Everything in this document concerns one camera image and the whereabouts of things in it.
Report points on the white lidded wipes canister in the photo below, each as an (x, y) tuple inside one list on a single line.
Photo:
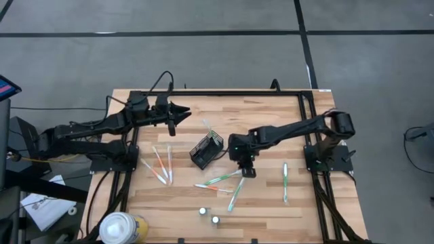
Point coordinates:
[(118, 230)]

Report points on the blue mouthwash bottle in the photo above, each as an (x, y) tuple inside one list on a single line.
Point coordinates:
[(202, 211), (215, 220)]

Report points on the black frame hook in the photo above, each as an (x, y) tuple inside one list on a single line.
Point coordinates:
[(169, 88), (275, 84)]

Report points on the white paper booklet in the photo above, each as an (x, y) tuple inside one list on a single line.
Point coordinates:
[(44, 213)]

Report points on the black desk stand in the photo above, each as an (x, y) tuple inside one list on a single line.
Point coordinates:
[(34, 184)]

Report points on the small white tape roll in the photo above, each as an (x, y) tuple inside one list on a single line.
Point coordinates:
[(69, 211)]

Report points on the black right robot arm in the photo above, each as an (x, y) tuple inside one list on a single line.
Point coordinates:
[(295, 128)]

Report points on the screen with blue display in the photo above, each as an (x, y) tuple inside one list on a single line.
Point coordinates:
[(8, 88)]

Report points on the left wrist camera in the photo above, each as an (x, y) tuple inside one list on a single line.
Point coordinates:
[(162, 103)]

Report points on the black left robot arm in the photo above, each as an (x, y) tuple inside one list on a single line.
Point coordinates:
[(101, 123)]

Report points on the white paper sheet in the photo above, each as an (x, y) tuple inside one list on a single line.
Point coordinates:
[(57, 179)]

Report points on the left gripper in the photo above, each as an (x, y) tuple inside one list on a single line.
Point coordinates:
[(162, 118)]

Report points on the black table frame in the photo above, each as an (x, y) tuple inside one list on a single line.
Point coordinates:
[(220, 93)]

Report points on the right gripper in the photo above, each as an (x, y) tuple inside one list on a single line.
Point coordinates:
[(244, 149)]

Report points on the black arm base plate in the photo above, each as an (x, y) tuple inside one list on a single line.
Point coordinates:
[(115, 166), (339, 164)]

